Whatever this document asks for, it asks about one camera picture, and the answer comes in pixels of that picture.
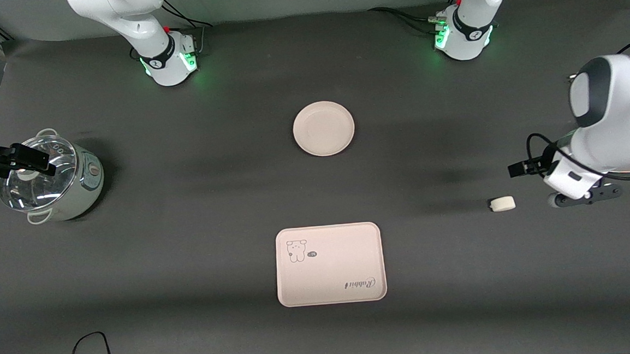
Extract black arm base cables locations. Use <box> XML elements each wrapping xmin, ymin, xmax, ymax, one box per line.
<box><xmin>367</xmin><ymin>0</ymin><xmax>468</xmax><ymax>38</ymax></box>
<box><xmin>127</xmin><ymin>0</ymin><xmax>216</xmax><ymax>63</ymax></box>

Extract black left arm base cables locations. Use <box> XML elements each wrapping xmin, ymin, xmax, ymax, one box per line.
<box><xmin>367</xmin><ymin>0</ymin><xmax>468</xmax><ymax>38</ymax></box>

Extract black right arm base cables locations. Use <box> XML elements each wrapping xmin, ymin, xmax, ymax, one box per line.
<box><xmin>127</xmin><ymin>0</ymin><xmax>216</xmax><ymax>63</ymax></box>

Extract round pale pink plate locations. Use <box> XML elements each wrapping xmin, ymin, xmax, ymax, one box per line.
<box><xmin>291</xmin><ymin>98</ymin><xmax>358</xmax><ymax>159</ymax></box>

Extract glass pot lid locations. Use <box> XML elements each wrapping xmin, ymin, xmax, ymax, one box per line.
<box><xmin>0</xmin><ymin>133</ymin><xmax>81</xmax><ymax>213</ymax></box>

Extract dark grey table mat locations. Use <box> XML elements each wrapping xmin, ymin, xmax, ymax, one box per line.
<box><xmin>0</xmin><ymin>0</ymin><xmax>630</xmax><ymax>354</ymax></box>

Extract pale pink rabbit tray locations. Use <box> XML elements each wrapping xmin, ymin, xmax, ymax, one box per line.
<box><xmin>273</xmin><ymin>220</ymin><xmax>389</xmax><ymax>309</ymax></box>

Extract small white bun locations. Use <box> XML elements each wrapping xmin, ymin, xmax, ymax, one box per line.
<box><xmin>489</xmin><ymin>195</ymin><xmax>517</xmax><ymax>213</ymax></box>

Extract pale green electric pot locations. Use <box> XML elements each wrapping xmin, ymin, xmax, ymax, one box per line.
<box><xmin>0</xmin><ymin>125</ymin><xmax>108</xmax><ymax>227</ymax></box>

